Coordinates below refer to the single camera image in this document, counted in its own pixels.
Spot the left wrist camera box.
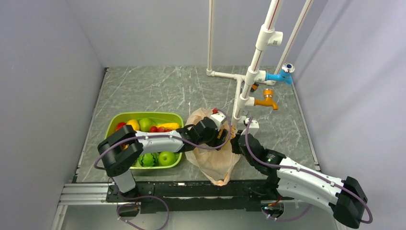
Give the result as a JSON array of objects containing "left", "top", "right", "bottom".
[{"left": 209, "top": 108, "right": 226, "bottom": 129}]

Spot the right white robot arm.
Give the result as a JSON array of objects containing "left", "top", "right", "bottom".
[{"left": 231, "top": 134, "right": 373, "bottom": 229}]

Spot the translucent orange plastic bag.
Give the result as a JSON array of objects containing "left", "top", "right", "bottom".
[{"left": 185, "top": 108, "right": 241, "bottom": 186}]

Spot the red orange fake peach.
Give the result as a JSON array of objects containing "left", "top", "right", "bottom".
[{"left": 115, "top": 122, "right": 126, "bottom": 131}]

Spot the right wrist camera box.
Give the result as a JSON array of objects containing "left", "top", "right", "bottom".
[{"left": 241, "top": 118, "right": 259, "bottom": 136}]

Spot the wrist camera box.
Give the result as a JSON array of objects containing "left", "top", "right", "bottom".
[
  {"left": 241, "top": 118, "right": 259, "bottom": 136},
  {"left": 209, "top": 108, "right": 226, "bottom": 129}
]

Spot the green plastic fruit bin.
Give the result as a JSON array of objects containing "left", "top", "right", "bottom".
[{"left": 104, "top": 112, "right": 184, "bottom": 170}]

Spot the bright green fake apple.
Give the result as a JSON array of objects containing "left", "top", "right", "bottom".
[{"left": 158, "top": 151, "right": 177, "bottom": 166}]

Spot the yellow fake lemon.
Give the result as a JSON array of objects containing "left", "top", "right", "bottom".
[{"left": 126, "top": 119, "right": 140, "bottom": 131}]

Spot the orange plastic faucet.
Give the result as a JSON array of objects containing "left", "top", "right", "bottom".
[{"left": 254, "top": 89, "right": 278, "bottom": 110}]

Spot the light green fake apple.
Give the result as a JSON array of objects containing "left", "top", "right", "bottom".
[{"left": 138, "top": 118, "right": 157, "bottom": 132}]

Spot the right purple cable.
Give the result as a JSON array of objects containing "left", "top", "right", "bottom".
[{"left": 244, "top": 117, "right": 373, "bottom": 225}]

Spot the blue plastic faucet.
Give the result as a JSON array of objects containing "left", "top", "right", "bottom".
[{"left": 265, "top": 63, "right": 295, "bottom": 85}]

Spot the white PVC pipe frame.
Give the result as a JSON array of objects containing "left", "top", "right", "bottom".
[{"left": 206, "top": 0, "right": 313, "bottom": 127}]

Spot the small fake watermelon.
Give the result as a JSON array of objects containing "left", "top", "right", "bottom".
[{"left": 138, "top": 153, "right": 158, "bottom": 167}]

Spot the fake red cherry bunch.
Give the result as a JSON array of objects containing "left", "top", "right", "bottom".
[{"left": 149, "top": 126, "right": 172, "bottom": 133}]

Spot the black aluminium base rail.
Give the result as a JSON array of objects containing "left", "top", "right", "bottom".
[{"left": 58, "top": 179, "right": 330, "bottom": 213}]

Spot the yellow fake corn cob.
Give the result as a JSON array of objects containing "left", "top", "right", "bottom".
[{"left": 157, "top": 122, "right": 181, "bottom": 130}]

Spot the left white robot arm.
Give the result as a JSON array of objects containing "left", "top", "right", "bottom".
[{"left": 94, "top": 115, "right": 231, "bottom": 201}]

